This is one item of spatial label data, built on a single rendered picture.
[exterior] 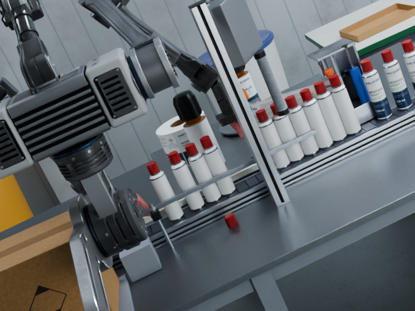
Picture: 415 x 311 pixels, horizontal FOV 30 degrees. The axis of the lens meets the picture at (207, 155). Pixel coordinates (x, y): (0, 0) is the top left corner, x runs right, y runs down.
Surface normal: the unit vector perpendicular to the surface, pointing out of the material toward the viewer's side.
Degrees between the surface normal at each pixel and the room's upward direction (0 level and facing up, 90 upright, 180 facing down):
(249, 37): 90
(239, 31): 90
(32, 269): 90
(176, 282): 0
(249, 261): 0
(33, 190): 90
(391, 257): 0
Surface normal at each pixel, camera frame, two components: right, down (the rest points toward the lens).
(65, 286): 0.09, 0.31
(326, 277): -0.40, -0.86
